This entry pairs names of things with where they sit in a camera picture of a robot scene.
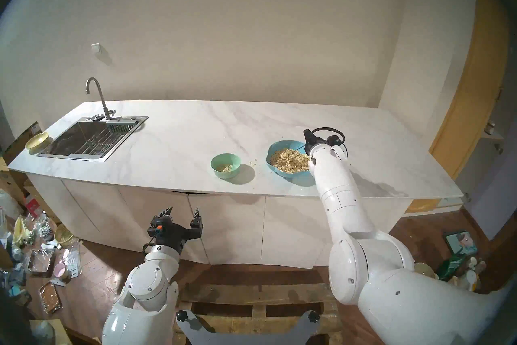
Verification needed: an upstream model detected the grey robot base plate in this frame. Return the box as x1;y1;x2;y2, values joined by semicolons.
176;310;322;345

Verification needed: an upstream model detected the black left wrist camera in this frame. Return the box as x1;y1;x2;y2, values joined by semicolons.
147;216;173;237

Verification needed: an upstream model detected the plastic tray with food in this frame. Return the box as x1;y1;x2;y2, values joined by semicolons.
38;282;63;314

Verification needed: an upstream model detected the mint green bowl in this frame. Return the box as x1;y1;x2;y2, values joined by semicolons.
210;153;242;180

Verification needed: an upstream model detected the clear plastic tray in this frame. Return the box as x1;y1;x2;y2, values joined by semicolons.
28;248;55;276

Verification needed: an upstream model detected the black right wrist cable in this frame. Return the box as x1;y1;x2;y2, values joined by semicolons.
311;127;347;157

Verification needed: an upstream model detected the wicker basket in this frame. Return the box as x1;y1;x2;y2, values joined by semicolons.
55;224;77;248

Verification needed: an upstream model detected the beige pot with cereal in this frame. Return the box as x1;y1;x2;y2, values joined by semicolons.
414;262;439;280

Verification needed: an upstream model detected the large cereal heap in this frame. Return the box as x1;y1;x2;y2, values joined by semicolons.
270;148;311;174

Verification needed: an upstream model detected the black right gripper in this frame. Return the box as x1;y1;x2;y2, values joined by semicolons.
303;128;320;157

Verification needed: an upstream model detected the yellow dish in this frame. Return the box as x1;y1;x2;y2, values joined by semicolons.
25;132;50;151

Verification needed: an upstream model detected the wire sink rack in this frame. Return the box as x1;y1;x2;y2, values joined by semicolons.
75;134;122;157

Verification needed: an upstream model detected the stainless steel sink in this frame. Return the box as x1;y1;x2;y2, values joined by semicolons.
37;116;149;163

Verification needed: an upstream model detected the orange wooden door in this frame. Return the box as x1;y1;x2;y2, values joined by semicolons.
430;0;509;181

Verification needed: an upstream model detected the blue scalloped bowl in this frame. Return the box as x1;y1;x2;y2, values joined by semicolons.
266;140;313;177

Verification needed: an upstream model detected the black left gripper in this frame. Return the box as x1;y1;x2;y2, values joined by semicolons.
156;206;203;256

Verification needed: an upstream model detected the yellow bag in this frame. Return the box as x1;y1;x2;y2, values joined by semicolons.
13;216;31;246

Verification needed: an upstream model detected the steel gooseneck faucet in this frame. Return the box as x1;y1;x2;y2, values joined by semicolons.
85;77;116;119

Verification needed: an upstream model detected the teal framed tablet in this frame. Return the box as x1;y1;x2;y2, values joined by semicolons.
442;230;478;256

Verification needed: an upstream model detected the white counter cabinet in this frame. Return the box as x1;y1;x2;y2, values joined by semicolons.
26;172;412;270

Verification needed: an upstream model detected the wooden pallet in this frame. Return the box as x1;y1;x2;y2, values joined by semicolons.
174;282;344;345

